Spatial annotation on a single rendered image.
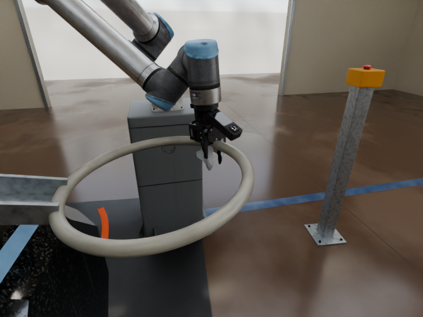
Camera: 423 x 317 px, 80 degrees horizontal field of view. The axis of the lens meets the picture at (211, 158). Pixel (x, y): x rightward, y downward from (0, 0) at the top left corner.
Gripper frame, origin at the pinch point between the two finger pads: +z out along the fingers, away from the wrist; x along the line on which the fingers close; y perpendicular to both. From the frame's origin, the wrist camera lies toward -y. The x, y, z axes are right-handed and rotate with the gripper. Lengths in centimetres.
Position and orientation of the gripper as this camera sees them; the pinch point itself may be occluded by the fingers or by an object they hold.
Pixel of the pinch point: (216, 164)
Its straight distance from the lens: 82.2
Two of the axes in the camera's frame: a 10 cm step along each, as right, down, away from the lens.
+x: -6.5, 3.9, -6.5
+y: -7.5, -2.5, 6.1
